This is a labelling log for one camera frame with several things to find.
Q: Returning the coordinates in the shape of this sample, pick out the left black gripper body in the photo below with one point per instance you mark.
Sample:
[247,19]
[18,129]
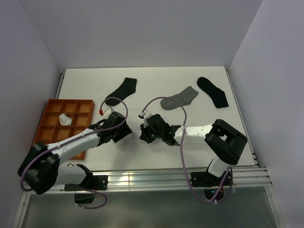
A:
[113,132]

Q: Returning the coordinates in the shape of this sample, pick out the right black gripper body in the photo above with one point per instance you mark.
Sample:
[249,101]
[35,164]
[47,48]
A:
[158,134]

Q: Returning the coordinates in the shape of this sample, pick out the white sock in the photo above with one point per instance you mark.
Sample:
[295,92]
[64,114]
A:
[64,120]

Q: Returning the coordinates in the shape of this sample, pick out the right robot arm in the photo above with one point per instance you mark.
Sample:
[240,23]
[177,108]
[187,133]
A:
[225,141]

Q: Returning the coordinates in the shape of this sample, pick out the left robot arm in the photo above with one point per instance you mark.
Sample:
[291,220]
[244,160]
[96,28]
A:
[42,167]

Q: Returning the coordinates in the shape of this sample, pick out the grey sock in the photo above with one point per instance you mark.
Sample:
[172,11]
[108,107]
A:
[185,97]

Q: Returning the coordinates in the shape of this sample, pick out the black sock left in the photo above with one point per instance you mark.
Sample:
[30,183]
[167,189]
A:
[127,88]

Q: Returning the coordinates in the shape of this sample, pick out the black sock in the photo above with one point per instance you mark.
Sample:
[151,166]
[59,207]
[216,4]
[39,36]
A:
[127,88]
[217,96]

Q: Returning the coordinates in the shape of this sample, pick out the orange compartment tray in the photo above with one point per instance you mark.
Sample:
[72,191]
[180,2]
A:
[50,130]

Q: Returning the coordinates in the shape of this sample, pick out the black sock right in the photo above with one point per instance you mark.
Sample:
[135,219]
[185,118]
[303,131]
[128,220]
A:
[217,96]

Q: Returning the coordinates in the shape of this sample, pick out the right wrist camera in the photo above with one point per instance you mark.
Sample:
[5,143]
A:
[145,114]

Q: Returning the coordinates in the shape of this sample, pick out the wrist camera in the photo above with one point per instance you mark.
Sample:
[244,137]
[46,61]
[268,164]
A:
[145,114]
[106,112]

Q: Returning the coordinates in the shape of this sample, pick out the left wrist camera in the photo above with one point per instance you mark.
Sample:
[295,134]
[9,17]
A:
[106,112]

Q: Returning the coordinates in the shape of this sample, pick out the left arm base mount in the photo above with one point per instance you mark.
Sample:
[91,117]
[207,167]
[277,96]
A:
[88,191]

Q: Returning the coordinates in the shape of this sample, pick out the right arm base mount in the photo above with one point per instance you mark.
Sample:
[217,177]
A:
[205,179]

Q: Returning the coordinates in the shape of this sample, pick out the aluminium frame rail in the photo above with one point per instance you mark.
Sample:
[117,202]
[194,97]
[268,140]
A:
[174,179]

